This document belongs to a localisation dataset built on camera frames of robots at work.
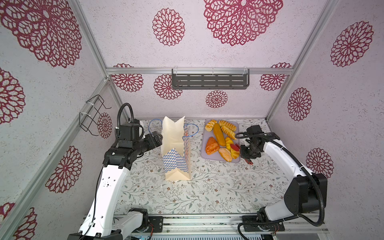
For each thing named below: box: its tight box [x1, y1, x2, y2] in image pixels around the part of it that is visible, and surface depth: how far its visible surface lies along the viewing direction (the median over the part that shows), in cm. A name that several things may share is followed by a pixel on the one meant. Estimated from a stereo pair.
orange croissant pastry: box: [205, 136, 220, 155], surface depth 102 cm
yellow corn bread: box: [225, 136, 234, 151], surface depth 105 cm
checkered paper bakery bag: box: [161, 115, 191, 181], surface depth 85 cm
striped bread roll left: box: [205, 119, 217, 132], surface depth 114 cm
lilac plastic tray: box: [201, 119, 222, 161], surface depth 105 cm
